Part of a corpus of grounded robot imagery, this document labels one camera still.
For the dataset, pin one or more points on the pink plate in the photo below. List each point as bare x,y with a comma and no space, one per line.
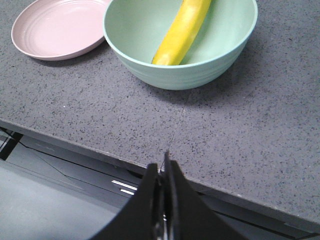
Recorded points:
55,30

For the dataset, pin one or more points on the light green ribbed bowl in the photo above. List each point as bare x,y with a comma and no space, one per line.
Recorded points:
134,30

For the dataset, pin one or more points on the yellow banana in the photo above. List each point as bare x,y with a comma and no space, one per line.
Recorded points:
182,32

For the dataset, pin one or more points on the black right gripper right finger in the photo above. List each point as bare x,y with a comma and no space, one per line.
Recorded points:
187,216

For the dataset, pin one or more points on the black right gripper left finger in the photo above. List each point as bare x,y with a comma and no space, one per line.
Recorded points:
142,218

